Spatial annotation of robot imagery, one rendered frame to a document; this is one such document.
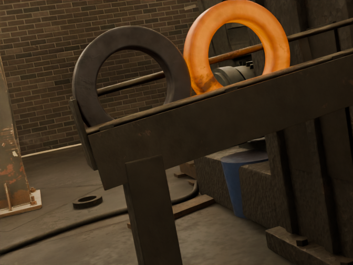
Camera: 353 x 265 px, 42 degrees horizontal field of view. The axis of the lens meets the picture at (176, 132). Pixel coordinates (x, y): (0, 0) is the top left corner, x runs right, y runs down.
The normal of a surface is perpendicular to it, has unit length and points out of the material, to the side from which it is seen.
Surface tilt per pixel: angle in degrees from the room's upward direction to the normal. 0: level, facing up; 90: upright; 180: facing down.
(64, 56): 90
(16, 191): 90
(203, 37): 90
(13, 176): 90
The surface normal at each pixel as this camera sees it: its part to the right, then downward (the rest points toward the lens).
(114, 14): 0.30, 0.05
